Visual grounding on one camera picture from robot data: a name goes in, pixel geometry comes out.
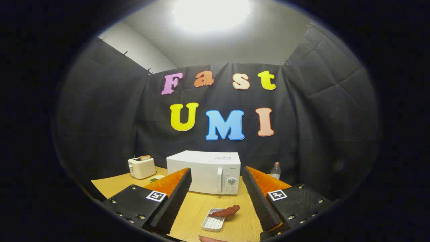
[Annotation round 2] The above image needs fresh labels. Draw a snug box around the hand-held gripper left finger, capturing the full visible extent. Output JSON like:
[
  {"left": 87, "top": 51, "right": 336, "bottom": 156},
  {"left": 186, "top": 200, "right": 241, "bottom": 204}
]
[{"left": 101, "top": 167, "right": 192, "bottom": 236}]

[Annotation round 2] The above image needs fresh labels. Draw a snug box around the reddish brown meat piece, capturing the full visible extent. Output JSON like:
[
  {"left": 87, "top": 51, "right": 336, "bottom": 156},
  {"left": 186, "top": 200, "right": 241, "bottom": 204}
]
[{"left": 209, "top": 205, "right": 241, "bottom": 217}]

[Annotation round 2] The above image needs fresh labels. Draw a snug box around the cream toaster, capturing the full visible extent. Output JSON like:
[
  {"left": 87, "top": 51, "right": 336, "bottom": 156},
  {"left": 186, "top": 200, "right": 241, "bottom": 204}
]
[{"left": 128, "top": 157, "right": 157, "bottom": 179}]

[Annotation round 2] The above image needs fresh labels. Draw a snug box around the white toaster oven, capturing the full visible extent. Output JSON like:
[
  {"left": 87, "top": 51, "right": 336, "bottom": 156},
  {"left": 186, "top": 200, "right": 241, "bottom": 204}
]
[{"left": 166, "top": 150, "right": 241, "bottom": 195}]

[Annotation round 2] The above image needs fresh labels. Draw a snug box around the white ridged tray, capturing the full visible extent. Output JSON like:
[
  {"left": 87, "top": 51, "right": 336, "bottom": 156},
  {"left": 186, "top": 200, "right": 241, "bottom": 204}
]
[{"left": 201, "top": 208, "right": 225, "bottom": 232}]

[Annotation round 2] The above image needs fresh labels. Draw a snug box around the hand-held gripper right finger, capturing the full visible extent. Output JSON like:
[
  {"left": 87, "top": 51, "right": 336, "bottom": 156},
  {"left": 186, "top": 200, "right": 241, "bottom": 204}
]
[{"left": 242, "top": 166, "right": 333, "bottom": 241}]

